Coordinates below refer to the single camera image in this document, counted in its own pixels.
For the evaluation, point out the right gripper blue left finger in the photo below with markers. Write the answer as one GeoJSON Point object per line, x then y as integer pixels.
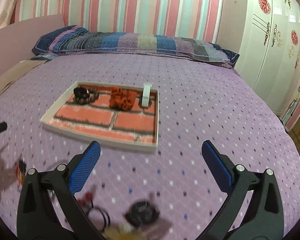
{"type": "Point", "coordinates": [36, 216]}

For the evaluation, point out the black hair claw clip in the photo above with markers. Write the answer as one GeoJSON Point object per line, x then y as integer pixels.
{"type": "Point", "coordinates": [142, 213]}

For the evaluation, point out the pink headboard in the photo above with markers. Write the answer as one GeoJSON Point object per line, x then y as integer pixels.
{"type": "Point", "coordinates": [18, 39]}

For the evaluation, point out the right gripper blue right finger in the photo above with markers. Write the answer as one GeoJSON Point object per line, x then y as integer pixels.
{"type": "Point", "coordinates": [253, 206]}

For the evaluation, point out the striped patchwork pillow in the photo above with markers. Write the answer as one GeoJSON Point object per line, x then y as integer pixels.
{"type": "Point", "coordinates": [78, 40]}

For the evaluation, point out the purple dotted bedspread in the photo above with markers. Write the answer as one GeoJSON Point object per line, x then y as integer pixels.
{"type": "Point", "coordinates": [198, 102]}

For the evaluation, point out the white wardrobe with decals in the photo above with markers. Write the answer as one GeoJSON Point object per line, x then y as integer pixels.
{"type": "Point", "coordinates": [266, 34]}

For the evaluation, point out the orange scrunchie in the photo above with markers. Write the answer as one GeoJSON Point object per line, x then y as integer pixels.
{"type": "Point", "coordinates": [122, 99]}

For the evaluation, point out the small red orange charm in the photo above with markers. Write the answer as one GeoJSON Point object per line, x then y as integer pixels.
{"type": "Point", "coordinates": [20, 172]}

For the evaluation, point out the black hair tie red balls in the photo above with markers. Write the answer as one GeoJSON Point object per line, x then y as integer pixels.
{"type": "Point", "coordinates": [97, 215]}

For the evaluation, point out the cream flower scrunchie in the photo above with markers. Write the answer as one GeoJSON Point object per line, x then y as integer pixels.
{"type": "Point", "coordinates": [137, 231]}

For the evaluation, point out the white tray brick pattern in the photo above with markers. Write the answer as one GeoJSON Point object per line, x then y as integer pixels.
{"type": "Point", "coordinates": [82, 112]}

